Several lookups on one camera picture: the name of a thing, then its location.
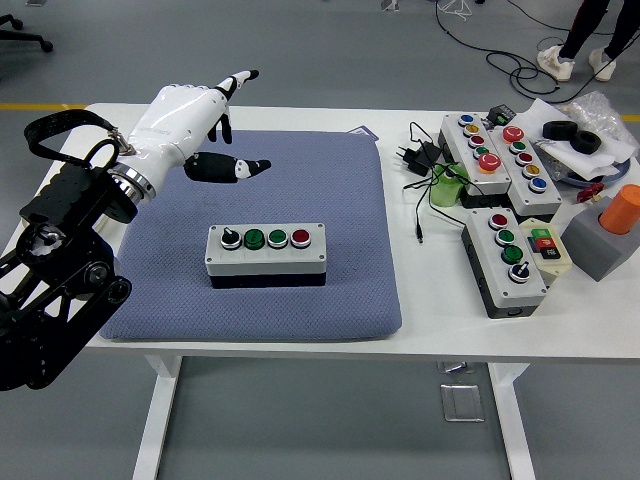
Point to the metal floor socket plate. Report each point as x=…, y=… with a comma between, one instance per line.
x=462, y=402

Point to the small black electronic module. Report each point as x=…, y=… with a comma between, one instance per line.
x=501, y=114

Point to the white black-fingered robot left hand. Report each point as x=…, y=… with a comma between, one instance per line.
x=170, y=125

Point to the grey four-button control box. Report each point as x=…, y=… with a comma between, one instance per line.
x=492, y=270
x=280, y=265

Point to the green tape roll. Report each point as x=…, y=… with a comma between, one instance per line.
x=445, y=192

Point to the cream switch with coloured keys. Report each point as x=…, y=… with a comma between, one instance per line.
x=547, y=245

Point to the blue-rimmed round disc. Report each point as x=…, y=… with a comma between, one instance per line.
x=605, y=176

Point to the white table leg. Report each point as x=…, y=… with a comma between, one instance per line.
x=512, y=425
x=157, y=425

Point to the black office chair base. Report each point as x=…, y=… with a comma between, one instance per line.
x=25, y=36

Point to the blue-grey textured mat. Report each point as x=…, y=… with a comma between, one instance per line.
x=325, y=190

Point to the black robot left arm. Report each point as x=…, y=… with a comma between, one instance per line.
x=60, y=200

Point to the purple card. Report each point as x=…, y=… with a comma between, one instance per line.
x=364, y=132

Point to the white table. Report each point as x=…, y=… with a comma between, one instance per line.
x=440, y=325

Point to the grey five-button control box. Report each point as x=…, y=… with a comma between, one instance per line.
x=515, y=186
x=455, y=140

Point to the person with white shoes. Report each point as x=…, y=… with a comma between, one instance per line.
x=582, y=25

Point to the clear bubble wrap bag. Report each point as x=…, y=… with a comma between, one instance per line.
x=597, y=112

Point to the red knob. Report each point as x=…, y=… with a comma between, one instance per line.
x=590, y=192

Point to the grey block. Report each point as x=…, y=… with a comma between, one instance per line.
x=595, y=250

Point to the white paper sheet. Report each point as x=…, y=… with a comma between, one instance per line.
x=535, y=117

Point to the orange cylinder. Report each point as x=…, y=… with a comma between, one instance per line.
x=622, y=210

